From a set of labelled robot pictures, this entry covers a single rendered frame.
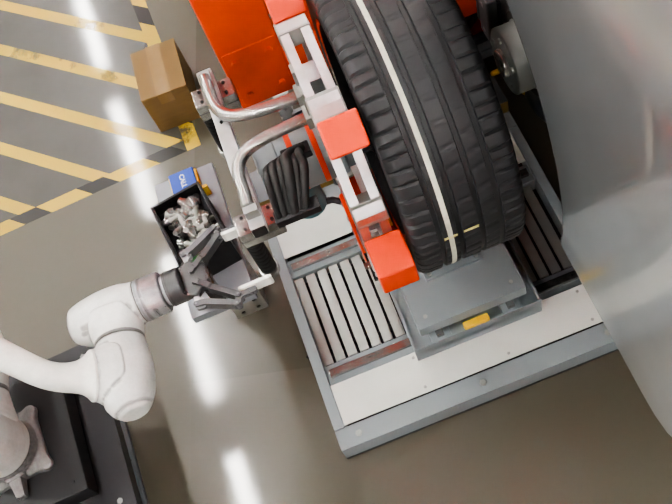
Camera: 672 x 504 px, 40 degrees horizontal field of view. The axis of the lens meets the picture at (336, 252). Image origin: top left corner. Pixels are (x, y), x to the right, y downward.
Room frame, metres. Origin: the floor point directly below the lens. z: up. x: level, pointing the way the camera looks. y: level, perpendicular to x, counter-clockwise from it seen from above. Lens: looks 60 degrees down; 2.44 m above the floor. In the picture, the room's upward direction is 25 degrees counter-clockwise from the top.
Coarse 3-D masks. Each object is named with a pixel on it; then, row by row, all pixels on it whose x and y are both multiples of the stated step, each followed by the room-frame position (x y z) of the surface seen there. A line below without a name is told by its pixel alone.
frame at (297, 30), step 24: (288, 24) 1.27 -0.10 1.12; (288, 48) 1.21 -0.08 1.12; (312, 48) 1.19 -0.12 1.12; (312, 96) 1.08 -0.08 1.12; (336, 96) 1.06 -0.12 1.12; (336, 168) 0.97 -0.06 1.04; (360, 168) 0.96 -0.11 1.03; (360, 216) 0.90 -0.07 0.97; (384, 216) 0.89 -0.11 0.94; (360, 240) 1.06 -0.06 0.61
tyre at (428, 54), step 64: (320, 0) 1.24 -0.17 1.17; (384, 0) 1.16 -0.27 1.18; (448, 0) 1.10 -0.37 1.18; (384, 64) 1.05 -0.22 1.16; (448, 64) 1.00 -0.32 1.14; (384, 128) 0.96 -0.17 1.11; (448, 128) 0.92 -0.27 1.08; (448, 192) 0.86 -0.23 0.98; (512, 192) 0.83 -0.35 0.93; (448, 256) 0.83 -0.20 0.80
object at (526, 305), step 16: (512, 256) 1.08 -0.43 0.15; (528, 288) 0.98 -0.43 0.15; (400, 304) 1.09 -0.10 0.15; (512, 304) 0.94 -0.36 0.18; (528, 304) 0.93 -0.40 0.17; (464, 320) 0.97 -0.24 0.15; (480, 320) 0.94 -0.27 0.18; (496, 320) 0.93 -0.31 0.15; (512, 320) 0.93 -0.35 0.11; (416, 336) 0.98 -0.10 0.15; (432, 336) 0.96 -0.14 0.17; (448, 336) 0.94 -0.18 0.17; (464, 336) 0.93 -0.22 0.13; (416, 352) 0.94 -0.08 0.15; (432, 352) 0.94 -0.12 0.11
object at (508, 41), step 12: (504, 0) 1.26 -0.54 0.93; (504, 12) 1.26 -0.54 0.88; (504, 24) 1.21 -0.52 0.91; (492, 36) 1.23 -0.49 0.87; (504, 36) 1.17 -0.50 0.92; (516, 36) 1.16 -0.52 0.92; (492, 48) 1.24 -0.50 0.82; (504, 48) 1.16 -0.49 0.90; (516, 48) 1.14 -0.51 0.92; (516, 60) 1.12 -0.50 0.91; (516, 72) 1.11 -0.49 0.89; (528, 72) 1.10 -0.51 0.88; (516, 84) 1.11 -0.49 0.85; (528, 84) 1.09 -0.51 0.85; (528, 96) 1.15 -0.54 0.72; (540, 108) 1.09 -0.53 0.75
